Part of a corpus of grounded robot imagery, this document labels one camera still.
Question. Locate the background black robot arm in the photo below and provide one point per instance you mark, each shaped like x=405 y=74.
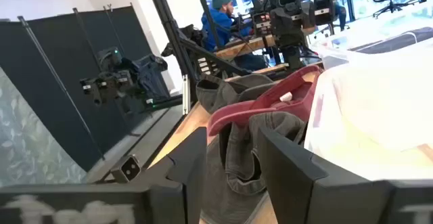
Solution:
x=108 y=82

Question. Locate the black backdrop stand pole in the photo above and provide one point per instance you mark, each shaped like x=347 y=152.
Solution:
x=54 y=75

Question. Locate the black device on desk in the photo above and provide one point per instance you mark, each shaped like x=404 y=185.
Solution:
x=193 y=36

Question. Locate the clear plastic storage bin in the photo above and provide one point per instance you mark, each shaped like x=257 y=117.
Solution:
x=338 y=49
x=372 y=109

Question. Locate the seated person holding red item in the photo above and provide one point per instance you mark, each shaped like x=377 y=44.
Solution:
x=333 y=11

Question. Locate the silver aluminium extrusion bar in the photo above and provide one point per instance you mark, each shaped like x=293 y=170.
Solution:
x=185 y=95

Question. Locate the wooden background desk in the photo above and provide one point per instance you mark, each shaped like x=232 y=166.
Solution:
x=243 y=46

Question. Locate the dark grey denim cap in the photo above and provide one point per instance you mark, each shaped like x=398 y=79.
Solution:
x=242 y=149
x=220 y=92

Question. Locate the black rack white labels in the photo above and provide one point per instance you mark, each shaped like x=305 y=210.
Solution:
x=206 y=66

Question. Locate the black backdrop screen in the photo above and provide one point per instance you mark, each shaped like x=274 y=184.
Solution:
x=61 y=82

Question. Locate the background station black rail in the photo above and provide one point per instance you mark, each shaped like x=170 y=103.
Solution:
x=165 y=103

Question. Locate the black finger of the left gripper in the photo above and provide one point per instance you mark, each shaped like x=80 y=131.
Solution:
x=324 y=11
x=262 y=24

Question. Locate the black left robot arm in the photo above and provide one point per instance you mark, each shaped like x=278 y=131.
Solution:
x=292 y=58

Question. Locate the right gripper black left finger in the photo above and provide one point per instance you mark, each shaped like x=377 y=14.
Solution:
x=182 y=183

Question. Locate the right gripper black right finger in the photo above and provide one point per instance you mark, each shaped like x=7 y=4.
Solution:
x=297 y=190

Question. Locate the red cap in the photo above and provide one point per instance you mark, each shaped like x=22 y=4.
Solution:
x=270 y=100

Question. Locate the black metal table frame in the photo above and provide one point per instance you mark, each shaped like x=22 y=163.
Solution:
x=176 y=38

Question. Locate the grey table-level camera box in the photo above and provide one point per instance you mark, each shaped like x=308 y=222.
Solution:
x=126 y=169

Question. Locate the blue denim garment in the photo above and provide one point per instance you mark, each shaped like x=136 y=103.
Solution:
x=150 y=76

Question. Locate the seated person at desk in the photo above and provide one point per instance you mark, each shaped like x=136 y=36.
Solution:
x=220 y=27

